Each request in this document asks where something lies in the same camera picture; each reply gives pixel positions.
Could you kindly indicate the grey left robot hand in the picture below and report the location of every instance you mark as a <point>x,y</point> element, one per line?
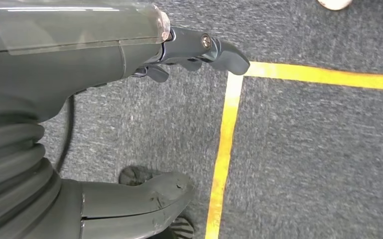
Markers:
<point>46,66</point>

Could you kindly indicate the person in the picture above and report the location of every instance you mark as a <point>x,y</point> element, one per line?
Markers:
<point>334,4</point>

